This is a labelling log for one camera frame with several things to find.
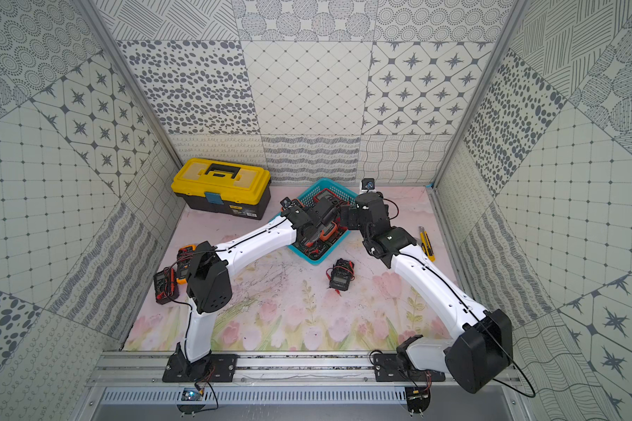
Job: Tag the red multimeter with grey screen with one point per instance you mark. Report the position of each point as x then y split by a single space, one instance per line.
326 195

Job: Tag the small yellow multimeter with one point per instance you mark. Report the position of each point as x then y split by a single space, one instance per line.
184 256

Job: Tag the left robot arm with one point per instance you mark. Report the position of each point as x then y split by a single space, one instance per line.
209 280

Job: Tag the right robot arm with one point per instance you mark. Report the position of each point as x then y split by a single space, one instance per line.
481 341

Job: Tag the yellow black toolbox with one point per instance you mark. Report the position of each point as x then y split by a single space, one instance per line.
223 187

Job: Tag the aluminium rail frame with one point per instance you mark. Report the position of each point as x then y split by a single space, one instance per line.
146 369

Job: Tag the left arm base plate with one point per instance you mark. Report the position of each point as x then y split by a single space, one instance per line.
211 368

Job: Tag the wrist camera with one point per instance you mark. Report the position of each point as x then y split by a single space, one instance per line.
289 205
368 185

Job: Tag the yellow utility knife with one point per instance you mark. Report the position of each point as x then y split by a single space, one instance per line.
426 244

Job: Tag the black red multimeter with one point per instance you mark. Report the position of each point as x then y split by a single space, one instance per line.
166 288

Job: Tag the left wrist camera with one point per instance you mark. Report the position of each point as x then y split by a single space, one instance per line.
289 205

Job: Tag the teal plastic basket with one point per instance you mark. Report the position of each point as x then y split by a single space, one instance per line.
321 249

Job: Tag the orange multimeter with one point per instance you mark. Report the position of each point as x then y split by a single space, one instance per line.
326 231

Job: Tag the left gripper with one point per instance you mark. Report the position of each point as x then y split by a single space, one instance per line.
322 217

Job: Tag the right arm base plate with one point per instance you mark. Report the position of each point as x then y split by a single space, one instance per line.
388 367

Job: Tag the white cable duct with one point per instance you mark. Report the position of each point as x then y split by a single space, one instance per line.
257 395

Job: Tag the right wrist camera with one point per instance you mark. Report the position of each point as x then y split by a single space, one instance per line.
368 185

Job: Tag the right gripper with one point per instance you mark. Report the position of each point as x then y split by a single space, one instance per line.
348 211

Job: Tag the small black multimeter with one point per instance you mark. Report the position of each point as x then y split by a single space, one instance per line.
340 275

